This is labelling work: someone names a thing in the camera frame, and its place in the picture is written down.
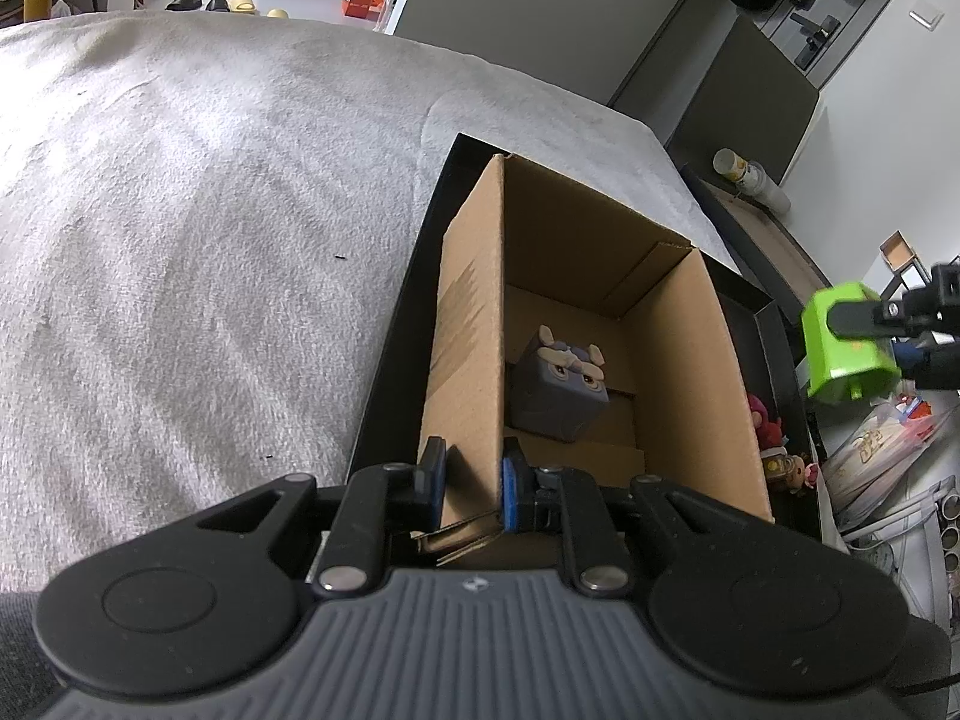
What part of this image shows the clear plastic bag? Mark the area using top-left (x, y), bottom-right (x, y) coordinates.
top-left (821, 397), bottom-right (960, 533)

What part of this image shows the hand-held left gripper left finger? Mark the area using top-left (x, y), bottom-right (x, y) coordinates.
top-left (193, 436), bottom-right (451, 601)

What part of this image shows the small brown-haired figurine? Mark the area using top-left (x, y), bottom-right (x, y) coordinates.
top-left (786, 454), bottom-right (823, 496)

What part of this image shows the grey horned cube toy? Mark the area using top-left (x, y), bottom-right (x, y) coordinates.
top-left (510, 326), bottom-right (610, 445)

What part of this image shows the small open cardboard box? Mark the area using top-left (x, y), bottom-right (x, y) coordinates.
top-left (879, 232), bottom-right (917, 271)

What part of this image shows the green hexagonal container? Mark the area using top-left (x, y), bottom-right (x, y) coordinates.
top-left (800, 281), bottom-right (901, 404)

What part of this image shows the stack of paper cups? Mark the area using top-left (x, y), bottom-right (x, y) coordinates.
top-left (712, 148), bottom-right (793, 213)

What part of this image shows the black door lock handle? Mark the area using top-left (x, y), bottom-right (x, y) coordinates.
top-left (789, 13), bottom-right (841, 68)

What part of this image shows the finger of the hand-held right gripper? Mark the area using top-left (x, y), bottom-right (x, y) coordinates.
top-left (829, 259), bottom-right (960, 338)
top-left (895, 337), bottom-right (960, 391)

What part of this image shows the dark grey headboard panel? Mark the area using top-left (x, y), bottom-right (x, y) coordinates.
top-left (667, 15), bottom-right (822, 188)

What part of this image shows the pink doll figure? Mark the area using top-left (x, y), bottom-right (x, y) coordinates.
top-left (746, 394), bottom-right (785, 451)

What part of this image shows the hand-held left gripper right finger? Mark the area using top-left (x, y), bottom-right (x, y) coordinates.
top-left (499, 439), bottom-right (758, 601)

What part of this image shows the black shallow tray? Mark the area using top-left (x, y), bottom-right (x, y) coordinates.
top-left (349, 133), bottom-right (826, 541)

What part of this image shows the black-framed wooden side tray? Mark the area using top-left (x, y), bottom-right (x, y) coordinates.
top-left (679, 161), bottom-right (833, 316)

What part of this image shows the brown cardboard box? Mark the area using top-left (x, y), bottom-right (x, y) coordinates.
top-left (416, 152), bottom-right (775, 571)

